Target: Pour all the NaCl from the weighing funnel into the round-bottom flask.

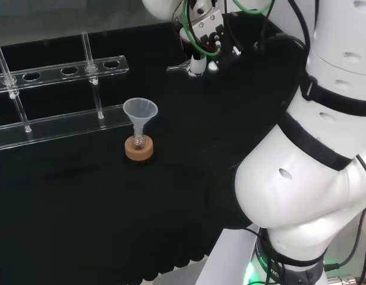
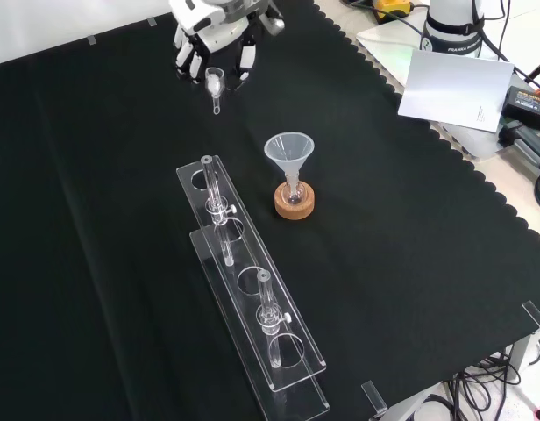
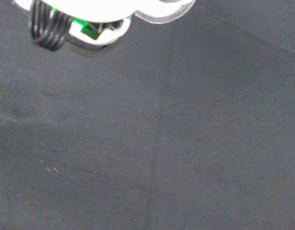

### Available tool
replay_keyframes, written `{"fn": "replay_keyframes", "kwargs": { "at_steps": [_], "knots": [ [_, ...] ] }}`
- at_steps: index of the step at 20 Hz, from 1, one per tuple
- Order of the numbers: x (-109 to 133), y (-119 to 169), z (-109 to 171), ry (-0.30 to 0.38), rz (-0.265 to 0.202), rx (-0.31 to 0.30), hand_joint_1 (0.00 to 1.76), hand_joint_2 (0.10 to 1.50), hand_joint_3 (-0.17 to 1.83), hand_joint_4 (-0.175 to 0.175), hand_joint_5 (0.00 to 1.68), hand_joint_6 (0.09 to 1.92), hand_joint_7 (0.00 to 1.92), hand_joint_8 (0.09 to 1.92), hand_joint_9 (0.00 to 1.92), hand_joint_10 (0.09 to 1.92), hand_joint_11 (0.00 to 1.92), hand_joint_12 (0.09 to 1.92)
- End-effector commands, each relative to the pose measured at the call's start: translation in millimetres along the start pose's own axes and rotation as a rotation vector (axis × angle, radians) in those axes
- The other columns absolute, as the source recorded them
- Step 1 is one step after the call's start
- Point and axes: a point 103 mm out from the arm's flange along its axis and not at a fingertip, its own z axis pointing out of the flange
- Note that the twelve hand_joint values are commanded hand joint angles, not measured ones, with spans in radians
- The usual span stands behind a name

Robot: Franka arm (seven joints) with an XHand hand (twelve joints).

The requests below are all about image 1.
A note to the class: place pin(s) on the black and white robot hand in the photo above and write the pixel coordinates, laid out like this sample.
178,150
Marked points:
206,29

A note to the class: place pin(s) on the clear glass weighing funnel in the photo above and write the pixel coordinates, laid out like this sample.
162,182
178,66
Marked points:
177,66

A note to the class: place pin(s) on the clear plastic funnel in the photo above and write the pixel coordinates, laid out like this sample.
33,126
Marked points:
140,111

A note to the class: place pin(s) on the small round-bottom glass flask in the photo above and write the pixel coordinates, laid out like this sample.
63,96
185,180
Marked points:
138,144

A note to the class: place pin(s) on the clear acrylic funnel stand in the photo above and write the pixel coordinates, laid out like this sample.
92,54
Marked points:
67,124

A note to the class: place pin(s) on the black cloth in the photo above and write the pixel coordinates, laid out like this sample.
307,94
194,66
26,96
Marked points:
111,207

